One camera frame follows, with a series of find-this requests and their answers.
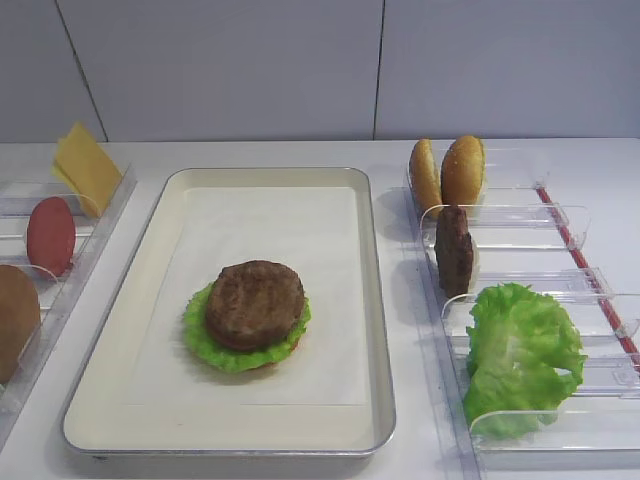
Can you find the brown meat patty front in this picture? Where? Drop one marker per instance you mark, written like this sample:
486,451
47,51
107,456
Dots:
256,301

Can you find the brown meat patty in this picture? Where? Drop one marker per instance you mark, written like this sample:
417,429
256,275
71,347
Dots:
454,251
256,301

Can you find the brown meat patty rear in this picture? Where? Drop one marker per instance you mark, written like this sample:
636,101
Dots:
454,251

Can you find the green lettuce on tray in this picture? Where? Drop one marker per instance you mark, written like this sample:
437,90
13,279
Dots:
223,359

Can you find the green lettuce leaf in rack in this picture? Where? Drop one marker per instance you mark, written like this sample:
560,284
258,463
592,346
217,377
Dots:
525,359

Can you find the yellow cheese slice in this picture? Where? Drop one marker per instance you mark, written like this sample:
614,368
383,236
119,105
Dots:
82,164

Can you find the tomato slice in left rack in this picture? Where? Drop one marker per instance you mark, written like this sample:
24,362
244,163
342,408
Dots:
51,235

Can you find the white paper tray liner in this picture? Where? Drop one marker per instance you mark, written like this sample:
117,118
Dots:
314,231

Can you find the bun half far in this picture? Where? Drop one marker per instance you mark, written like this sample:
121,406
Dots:
425,178

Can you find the bun half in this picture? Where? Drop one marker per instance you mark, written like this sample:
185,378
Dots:
425,178
463,171

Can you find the bun half near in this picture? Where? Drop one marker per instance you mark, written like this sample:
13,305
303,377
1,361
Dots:
463,171

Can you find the clear acrylic rack right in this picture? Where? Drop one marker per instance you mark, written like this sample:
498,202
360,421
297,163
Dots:
522,235

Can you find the clear acrylic rack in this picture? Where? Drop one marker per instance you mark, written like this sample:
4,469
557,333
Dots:
522,235
57,294

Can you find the white metal tray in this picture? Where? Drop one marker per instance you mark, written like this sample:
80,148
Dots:
103,418

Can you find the clear acrylic rack left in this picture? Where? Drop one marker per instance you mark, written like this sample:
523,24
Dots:
57,294

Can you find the bun bottom in left rack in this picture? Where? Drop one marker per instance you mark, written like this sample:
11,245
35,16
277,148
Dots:
20,315

